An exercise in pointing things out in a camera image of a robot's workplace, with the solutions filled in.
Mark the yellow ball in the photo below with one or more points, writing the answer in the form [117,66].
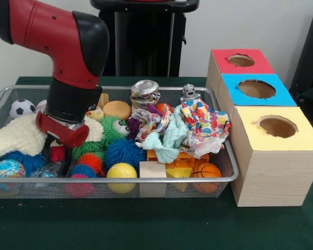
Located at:
[122,170]

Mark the black stand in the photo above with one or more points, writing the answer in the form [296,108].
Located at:
[310,52]

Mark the blue spiky ball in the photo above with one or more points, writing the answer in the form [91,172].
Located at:
[26,160]
[125,152]

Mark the shallow clear mesh bin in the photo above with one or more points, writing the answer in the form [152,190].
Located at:
[172,93]

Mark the globe print ball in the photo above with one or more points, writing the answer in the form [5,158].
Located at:
[8,169]

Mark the cream knitted cloth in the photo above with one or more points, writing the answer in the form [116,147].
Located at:
[21,138]

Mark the wooden box with three holes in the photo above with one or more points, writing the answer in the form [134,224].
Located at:
[276,177]

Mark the clear plastic bottle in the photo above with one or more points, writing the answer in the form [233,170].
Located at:
[45,170]

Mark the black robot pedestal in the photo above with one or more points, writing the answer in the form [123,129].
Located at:
[151,39]

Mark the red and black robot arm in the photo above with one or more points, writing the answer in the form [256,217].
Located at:
[54,39]

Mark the light teal cloth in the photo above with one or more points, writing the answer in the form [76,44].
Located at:
[172,132]

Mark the black and white soccer ball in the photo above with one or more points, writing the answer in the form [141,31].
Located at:
[22,107]

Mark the colourful spotted cloth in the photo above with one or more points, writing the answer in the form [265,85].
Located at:
[206,122]

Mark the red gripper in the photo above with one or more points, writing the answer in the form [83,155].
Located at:
[67,134]

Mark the crushed silver metal can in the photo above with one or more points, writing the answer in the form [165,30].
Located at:
[146,91]

